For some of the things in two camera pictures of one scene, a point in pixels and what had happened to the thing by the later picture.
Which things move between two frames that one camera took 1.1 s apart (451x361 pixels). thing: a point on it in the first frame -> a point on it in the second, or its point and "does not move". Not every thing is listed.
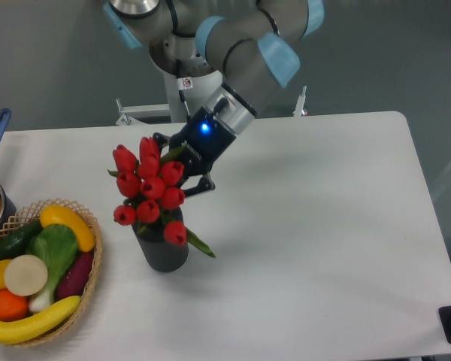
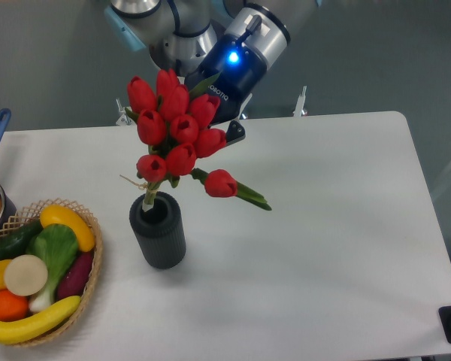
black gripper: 200,142 -> 232,71
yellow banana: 13,332 does not move
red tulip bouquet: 149,183 -> 175,127
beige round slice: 25,274 does not move
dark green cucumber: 13,243 does not move
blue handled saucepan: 0,214 does not move
